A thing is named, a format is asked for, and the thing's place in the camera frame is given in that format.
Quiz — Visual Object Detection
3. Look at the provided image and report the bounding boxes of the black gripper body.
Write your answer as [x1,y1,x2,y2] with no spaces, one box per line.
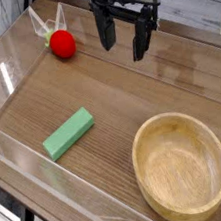
[90,0,160,31]

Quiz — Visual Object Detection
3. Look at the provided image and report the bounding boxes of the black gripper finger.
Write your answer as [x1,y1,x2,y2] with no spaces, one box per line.
[132,18,152,61]
[93,4,116,51]

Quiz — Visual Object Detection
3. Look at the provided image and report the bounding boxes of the green rectangular block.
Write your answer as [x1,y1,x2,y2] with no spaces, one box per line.
[43,107,94,161]

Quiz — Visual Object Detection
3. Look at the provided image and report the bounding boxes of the brown wooden bowl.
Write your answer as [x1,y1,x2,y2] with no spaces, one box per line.
[132,112,221,221]

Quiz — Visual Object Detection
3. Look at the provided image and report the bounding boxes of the red ball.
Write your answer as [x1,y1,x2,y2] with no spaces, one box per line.
[49,29,76,59]

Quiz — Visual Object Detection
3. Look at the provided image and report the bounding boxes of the small light green object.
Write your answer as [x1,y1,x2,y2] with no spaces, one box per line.
[44,30,54,48]

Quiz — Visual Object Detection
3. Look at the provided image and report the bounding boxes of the clear acrylic tray walls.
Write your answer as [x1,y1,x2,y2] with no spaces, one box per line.
[0,1,221,221]

